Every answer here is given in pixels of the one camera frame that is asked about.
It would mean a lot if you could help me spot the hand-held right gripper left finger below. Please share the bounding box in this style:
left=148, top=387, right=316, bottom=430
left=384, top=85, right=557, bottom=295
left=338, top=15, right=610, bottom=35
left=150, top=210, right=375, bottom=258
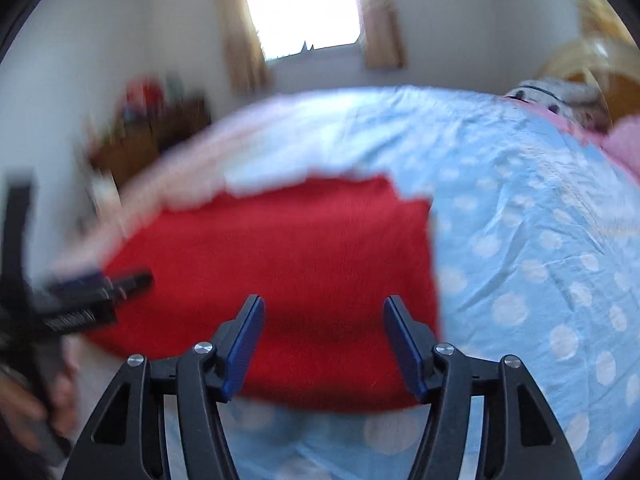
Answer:
left=61, top=294, right=266, bottom=480

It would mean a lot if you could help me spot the brown wooden desk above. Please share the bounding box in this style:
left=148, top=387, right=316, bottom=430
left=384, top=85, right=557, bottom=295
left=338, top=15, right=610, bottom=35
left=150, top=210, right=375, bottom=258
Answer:
left=87, top=92, right=211, bottom=197

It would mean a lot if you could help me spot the white cartoon pillow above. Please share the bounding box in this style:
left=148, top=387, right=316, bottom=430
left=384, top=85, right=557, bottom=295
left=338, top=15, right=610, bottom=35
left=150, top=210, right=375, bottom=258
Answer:
left=502, top=77, right=614, bottom=132

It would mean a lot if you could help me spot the person's left hand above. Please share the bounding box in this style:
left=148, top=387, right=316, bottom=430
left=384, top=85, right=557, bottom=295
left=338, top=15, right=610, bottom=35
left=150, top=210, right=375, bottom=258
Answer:
left=0, top=352, right=80, bottom=457

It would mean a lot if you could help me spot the red cardboard box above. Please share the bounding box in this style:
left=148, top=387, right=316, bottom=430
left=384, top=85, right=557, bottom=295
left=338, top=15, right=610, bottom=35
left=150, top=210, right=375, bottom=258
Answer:
left=125, top=77, right=162, bottom=109

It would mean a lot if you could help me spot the red embroidered sweater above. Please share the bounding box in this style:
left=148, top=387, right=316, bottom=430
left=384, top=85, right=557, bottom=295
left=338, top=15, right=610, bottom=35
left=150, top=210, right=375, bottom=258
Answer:
left=82, top=174, right=442, bottom=414

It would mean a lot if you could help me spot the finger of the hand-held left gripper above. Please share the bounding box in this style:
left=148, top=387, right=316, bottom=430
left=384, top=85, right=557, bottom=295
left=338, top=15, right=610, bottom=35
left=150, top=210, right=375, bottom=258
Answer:
left=47, top=269, right=154, bottom=307

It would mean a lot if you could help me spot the wooden bed headboard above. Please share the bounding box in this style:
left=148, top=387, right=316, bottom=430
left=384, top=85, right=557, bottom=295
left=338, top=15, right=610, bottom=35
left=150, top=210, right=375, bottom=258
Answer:
left=537, top=37, right=640, bottom=132

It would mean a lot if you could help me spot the window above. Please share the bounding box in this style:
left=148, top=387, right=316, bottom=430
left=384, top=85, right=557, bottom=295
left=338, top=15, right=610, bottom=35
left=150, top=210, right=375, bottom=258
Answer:
left=237, top=0, right=363, bottom=62

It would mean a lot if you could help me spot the yellow curtain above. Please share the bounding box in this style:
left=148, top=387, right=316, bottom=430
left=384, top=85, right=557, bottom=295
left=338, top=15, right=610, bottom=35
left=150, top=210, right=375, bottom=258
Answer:
left=570, top=0, right=637, bottom=47

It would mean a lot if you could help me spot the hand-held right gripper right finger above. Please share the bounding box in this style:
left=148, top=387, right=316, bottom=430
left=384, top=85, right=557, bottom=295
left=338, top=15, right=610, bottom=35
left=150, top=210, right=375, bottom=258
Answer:
left=382, top=295, right=583, bottom=480

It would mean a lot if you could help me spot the pink pillow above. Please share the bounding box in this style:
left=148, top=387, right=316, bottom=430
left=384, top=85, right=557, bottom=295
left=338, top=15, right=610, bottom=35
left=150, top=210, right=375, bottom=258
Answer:
left=602, top=115, right=640, bottom=182

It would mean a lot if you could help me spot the polka-dot bed sheet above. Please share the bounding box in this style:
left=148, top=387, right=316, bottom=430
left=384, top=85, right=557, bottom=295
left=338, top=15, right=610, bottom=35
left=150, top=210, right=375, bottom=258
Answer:
left=50, top=85, right=640, bottom=480

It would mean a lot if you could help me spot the beige patterned curtain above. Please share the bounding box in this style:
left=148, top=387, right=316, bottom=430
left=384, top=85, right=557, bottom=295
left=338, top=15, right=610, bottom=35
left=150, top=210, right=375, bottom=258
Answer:
left=212, top=0, right=274, bottom=97
left=352, top=0, right=407, bottom=71

